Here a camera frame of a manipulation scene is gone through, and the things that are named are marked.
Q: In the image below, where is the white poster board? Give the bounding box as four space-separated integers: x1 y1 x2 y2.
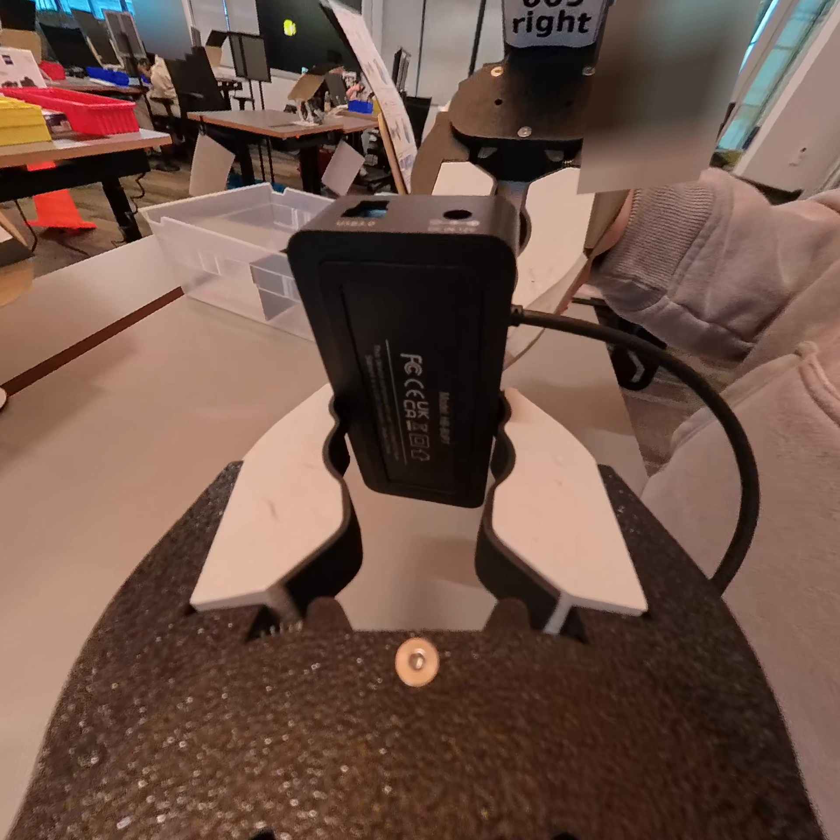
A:
320 0 421 194

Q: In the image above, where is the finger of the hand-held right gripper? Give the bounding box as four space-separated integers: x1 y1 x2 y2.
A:
410 113 500 198
517 167 595 312

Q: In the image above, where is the orange traffic cone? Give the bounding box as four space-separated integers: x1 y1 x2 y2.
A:
26 189 98 232

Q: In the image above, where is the clear plastic bin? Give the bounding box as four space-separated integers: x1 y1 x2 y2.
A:
140 182 337 342

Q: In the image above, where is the large dark wall screen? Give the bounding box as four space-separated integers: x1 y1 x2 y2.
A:
256 0 363 70

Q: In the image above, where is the black monitor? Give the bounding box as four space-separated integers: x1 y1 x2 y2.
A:
226 31 272 83

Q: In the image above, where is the person's right forearm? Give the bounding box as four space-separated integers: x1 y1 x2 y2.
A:
587 167 840 362

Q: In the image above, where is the white paper sheet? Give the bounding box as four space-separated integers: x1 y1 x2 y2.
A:
189 134 235 198
320 141 366 196

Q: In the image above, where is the red plastic tray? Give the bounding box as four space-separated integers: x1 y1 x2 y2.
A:
0 85 142 137

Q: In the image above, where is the brown-topped desk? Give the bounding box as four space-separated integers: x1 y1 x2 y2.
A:
187 108 380 198

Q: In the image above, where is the white printed box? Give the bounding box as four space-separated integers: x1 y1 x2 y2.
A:
0 46 48 89

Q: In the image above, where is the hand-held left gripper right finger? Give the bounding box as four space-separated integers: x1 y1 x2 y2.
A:
474 387 648 636

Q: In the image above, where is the yellow plastic tray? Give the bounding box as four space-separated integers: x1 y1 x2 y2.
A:
0 97 53 147

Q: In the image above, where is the table with black legs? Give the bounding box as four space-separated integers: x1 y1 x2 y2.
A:
0 128 173 244

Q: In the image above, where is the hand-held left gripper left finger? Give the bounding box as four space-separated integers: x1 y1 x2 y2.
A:
189 382 365 614

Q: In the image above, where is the black usb hub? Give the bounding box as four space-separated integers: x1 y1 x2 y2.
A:
287 193 521 510

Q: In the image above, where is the black usb cable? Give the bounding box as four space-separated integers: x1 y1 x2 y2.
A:
507 305 762 595

